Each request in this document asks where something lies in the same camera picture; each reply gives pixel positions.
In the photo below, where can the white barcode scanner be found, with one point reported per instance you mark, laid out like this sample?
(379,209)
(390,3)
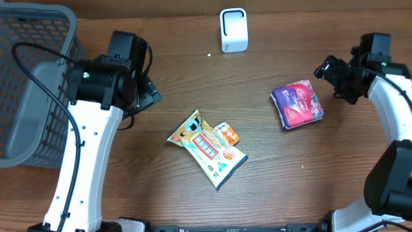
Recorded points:
(234,30)

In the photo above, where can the purple red pad pack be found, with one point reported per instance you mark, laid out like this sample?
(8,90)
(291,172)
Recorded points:
(297,104)

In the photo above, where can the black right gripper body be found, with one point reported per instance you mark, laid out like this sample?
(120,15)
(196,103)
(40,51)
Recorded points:
(342,76)

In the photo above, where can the orange Kleenex tissue pack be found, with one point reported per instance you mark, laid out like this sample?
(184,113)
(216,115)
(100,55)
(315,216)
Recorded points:
(226,135)

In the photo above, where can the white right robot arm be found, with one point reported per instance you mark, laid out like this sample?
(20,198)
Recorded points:
(372,74)

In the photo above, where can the yellow snack packet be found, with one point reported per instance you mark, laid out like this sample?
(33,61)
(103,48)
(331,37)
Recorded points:
(216,160)

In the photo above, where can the dark grey plastic basket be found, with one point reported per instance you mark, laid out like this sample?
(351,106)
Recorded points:
(33,127)

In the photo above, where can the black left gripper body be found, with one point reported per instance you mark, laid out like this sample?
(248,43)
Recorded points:
(148,95)

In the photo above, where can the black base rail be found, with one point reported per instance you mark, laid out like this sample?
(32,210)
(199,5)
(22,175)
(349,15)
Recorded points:
(244,228)

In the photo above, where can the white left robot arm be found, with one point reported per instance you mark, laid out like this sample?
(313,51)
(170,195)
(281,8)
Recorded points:
(102,93)

